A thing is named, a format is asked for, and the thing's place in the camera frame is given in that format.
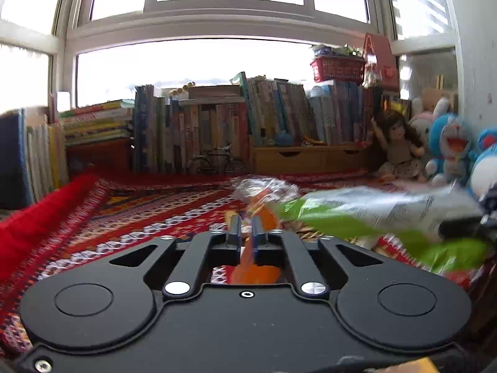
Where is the red patterned table cloth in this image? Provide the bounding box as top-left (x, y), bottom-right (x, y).
top-left (0, 168), bottom-right (490, 358)

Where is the pink letter A sign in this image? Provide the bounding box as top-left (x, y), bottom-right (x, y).
top-left (362, 34), bottom-right (399, 91)

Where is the green white snack bag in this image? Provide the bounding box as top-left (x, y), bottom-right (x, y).
top-left (273, 186), bottom-right (493, 274)

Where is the wooden drawer shelf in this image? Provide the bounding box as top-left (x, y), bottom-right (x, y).
top-left (248, 140), bottom-right (370, 175)

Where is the stack of flat books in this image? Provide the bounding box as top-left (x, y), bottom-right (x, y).
top-left (59, 99), bottom-right (135, 147)

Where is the orange potato sticks bag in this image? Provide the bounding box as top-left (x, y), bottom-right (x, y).
top-left (224, 203), bottom-right (281, 285)

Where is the miniature black bicycle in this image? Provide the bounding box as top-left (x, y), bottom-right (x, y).
top-left (189, 145), bottom-right (246, 175)

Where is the right row of upright books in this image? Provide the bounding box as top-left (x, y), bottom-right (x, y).
top-left (231, 72), bottom-right (412, 146)

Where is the middle row of upright books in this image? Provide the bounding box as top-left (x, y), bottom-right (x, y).
top-left (132, 83), bottom-right (250, 174)

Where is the red plastic basket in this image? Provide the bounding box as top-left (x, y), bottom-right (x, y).
top-left (310, 57), bottom-right (366, 84)

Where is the blue Doraemon plush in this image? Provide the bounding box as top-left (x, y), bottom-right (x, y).
top-left (426, 114), bottom-right (478, 187)

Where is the brown haired doll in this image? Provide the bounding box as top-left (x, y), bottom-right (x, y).
top-left (371, 109), bottom-right (426, 182)

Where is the clear plastic bag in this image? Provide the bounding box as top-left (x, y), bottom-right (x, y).
top-left (232, 176), bottom-right (300, 204)

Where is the left row of upright books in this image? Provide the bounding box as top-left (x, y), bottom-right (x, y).
top-left (0, 107), bottom-right (69, 210)

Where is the row of upright books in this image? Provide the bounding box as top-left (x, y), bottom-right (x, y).
top-left (0, 107), bottom-right (69, 210)
top-left (132, 83), bottom-right (250, 174)
top-left (231, 72), bottom-right (412, 146)

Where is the white pink rabbit plush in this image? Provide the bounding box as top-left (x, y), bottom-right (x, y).
top-left (408, 96), bottom-right (450, 149)

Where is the red crate under books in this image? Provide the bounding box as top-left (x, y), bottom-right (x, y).
top-left (66, 138), bottom-right (132, 178)

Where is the blue yarn ball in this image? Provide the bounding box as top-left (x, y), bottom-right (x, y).
top-left (274, 132), bottom-right (294, 147)

